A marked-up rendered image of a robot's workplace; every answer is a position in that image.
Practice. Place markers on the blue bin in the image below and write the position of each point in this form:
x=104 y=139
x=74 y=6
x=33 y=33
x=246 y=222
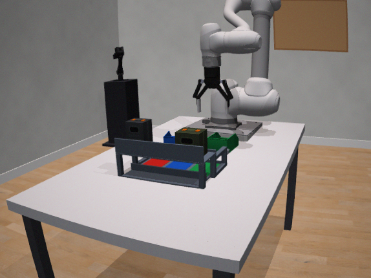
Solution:
x=169 y=139

